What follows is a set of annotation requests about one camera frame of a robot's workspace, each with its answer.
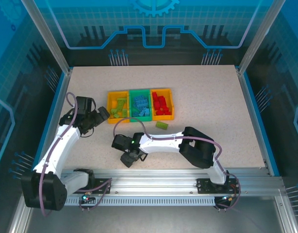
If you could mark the small green lego brick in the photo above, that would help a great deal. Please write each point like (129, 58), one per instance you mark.
(117, 116)
(113, 111)

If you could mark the yellow plastic bin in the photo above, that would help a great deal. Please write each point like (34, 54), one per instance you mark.
(169, 97)
(112, 99)

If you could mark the green plastic bin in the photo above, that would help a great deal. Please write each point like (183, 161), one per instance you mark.
(141, 119)

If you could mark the blue lego brick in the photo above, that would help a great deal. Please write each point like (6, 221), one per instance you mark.
(146, 111)
(140, 98)
(135, 106)
(139, 113)
(142, 104)

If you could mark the small red lego brick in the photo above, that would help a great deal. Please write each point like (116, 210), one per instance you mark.
(168, 112)

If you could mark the large red lego brick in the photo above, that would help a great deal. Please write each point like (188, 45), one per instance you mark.
(165, 105)
(156, 104)

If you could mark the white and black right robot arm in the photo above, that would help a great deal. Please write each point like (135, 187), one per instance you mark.
(195, 150)

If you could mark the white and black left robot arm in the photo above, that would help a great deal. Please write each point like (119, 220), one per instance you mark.
(49, 194)

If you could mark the small LED circuit board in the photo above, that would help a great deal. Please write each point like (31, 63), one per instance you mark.
(86, 197)
(225, 199)

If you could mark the metal base panel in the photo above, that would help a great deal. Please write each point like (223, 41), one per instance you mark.
(151, 218)

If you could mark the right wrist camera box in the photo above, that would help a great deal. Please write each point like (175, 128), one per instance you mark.
(121, 143)

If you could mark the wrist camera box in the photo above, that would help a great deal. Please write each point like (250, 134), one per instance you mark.
(121, 143)
(85, 105)

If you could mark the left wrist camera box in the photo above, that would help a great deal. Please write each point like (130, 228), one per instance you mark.
(85, 105)

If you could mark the aluminium front mounting rail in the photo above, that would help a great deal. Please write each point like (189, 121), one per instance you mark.
(151, 179)

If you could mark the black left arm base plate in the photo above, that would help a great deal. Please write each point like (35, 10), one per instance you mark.
(103, 187)

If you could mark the aluminium table side rail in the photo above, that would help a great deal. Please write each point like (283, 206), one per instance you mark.
(243, 85)
(59, 99)

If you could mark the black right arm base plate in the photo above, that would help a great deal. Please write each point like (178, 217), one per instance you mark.
(204, 187)

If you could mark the aluminium frame post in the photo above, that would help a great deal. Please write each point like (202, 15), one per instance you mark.
(49, 36)
(255, 36)

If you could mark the aluminium lower frame beam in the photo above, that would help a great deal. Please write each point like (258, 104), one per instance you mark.
(16, 224)
(286, 218)

